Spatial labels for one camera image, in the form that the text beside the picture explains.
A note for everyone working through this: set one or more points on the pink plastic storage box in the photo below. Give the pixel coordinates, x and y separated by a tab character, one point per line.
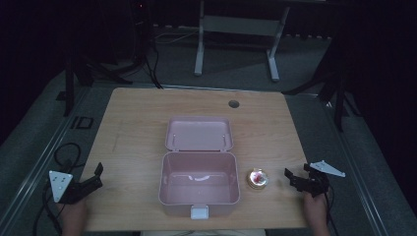
200	183

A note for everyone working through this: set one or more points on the black metal stand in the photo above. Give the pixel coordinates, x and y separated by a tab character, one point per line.
69	85
339	98

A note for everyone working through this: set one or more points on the dark device with red light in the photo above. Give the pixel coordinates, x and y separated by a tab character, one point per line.
141	29

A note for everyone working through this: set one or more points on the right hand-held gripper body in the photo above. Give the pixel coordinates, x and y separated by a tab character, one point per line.
317	183

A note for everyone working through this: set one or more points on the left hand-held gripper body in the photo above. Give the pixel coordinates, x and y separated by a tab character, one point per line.
60	185

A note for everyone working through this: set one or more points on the white metal table frame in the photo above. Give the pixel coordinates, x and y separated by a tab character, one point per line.
241	25

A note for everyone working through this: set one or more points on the person's right hand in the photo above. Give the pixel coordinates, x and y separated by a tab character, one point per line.
315	208

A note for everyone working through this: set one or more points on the person's left hand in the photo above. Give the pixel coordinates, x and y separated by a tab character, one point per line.
73	213

